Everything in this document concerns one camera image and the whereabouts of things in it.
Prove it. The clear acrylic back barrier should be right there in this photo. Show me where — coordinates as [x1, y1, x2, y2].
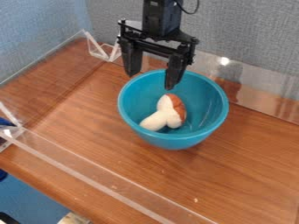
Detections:
[112, 43, 299, 126]

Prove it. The blue plastic bowl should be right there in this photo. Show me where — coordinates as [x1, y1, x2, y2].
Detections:
[118, 69, 230, 151]

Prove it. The clear acrylic barrier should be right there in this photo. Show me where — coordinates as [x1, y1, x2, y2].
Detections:
[112, 43, 299, 126]
[0, 102, 218, 224]
[0, 29, 86, 87]

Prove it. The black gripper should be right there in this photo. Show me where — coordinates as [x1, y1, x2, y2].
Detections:
[118, 0, 200, 90]

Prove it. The clear acrylic front barrier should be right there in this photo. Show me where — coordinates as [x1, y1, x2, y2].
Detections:
[0, 102, 218, 224]

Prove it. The white brown-capped toy mushroom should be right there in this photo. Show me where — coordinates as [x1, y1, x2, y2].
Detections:
[139, 94, 187, 131]

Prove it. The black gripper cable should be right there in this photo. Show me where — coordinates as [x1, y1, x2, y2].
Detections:
[174, 0, 202, 16]

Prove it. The clear acrylic left barrier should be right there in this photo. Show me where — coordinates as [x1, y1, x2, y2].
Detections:
[0, 29, 86, 87]

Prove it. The clear acrylic corner bracket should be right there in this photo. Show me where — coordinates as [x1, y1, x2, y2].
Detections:
[84, 31, 122, 62]

